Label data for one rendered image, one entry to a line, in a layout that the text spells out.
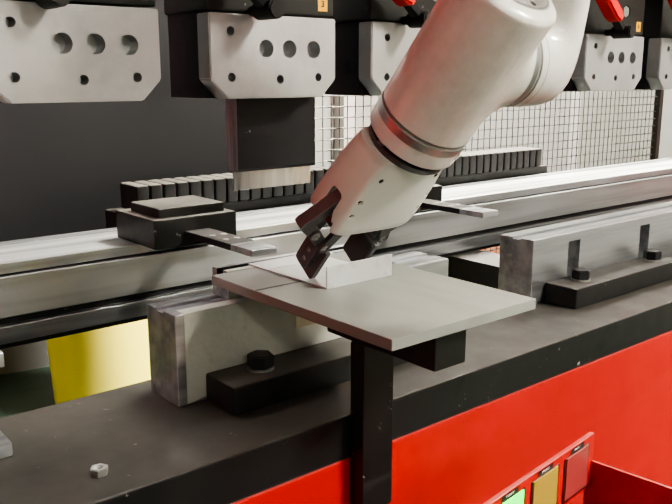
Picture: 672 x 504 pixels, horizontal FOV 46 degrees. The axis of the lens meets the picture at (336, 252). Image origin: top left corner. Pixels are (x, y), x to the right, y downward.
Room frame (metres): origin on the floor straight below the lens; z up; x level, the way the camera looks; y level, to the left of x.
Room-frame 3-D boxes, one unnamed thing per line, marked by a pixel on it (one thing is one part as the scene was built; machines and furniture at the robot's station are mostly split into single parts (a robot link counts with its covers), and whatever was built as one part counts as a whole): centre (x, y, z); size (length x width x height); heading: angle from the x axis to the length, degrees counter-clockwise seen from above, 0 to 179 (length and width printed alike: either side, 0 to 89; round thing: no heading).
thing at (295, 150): (0.85, 0.07, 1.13); 0.10 x 0.02 x 0.10; 130
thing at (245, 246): (0.99, 0.16, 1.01); 0.26 x 0.12 x 0.05; 40
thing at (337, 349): (0.83, 0.00, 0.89); 0.30 x 0.05 x 0.03; 130
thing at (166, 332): (0.89, 0.03, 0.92); 0.39 x 0.06 x 0.10; 130
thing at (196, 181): (1.29, 0.16, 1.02); 0.37 x 0.06 x 0.04; 130
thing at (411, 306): (0.74, -0.03, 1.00); 0.26 x 0.18 x 0.01; 40
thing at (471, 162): (1.65, -0.27, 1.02); 0.44 x 0.06 x 0.04; 130
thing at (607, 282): (1.20, -0.43, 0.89); 0.30 x 0.05 x 0.03; 130
